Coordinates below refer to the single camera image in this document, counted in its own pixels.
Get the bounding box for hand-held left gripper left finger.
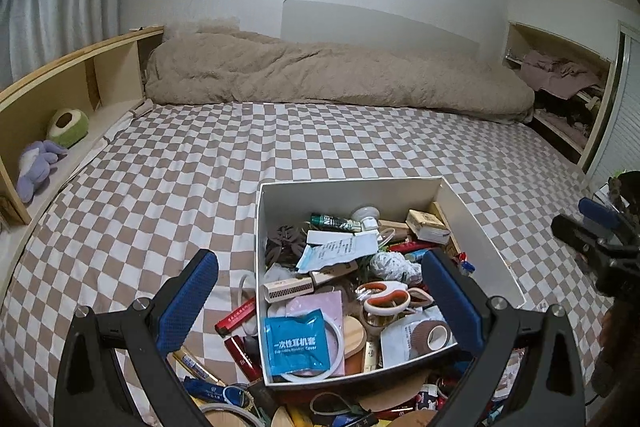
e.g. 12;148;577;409
52;249;221;427

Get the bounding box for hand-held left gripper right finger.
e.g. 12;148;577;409
421;248;587;427

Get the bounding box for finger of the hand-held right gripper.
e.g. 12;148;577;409
578;196;625;231
551;213;609;259

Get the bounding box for orange white scissors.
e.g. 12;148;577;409
356;281;412;315

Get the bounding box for white storage box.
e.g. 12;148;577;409
255;177;527;388

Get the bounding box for person's right forearm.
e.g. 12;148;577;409
590;297;640;427

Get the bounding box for brown tape roll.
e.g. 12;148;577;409
402;319;453;350

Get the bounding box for red tube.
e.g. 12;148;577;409
215;297;258;336

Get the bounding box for gold white pen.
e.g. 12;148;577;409
167;346;223;385

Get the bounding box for shiny red box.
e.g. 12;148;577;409
224;336;264;383

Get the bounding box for small cardboard box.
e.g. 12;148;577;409
405;209;451;243

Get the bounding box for white louvered sliding door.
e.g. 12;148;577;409
582;22;640;192

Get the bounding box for round wooden lid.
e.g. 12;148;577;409
344;317;369;359

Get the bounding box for beige slotted box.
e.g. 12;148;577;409
263;274;313;304

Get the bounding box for dark crumpled clothes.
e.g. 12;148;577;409
532;92;601;130

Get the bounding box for brown hair claw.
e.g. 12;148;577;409
265;224;308;268

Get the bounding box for blue foil packet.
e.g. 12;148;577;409
263;309;326;375

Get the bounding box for white round cap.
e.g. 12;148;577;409
350;205;383;230

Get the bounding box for pink square pad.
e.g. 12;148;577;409
285;292;346;323

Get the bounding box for brown white checkered bed sheet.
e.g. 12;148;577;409
0;99;621;427

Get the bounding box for green black tube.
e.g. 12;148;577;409
310;213;362;233

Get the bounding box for pink crumpled clothes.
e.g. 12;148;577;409
520;50;603;98

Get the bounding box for built-in closet shelf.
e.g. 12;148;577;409
502;21;616;168

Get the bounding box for green avocado plush toy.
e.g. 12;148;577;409
46;108;90;148

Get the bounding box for purple plush toy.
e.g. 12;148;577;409
16;139;69;205

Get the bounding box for wooden bedside shelf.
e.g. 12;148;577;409
0;25;166;228

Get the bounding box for beige fleece blanket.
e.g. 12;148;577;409
144;24;536;124

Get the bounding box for white grey curtain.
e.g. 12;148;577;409
0;0;123;90

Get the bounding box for white silicone ring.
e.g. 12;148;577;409
238;273;259;309

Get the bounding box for large white ring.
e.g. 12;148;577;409
280;312;346;383

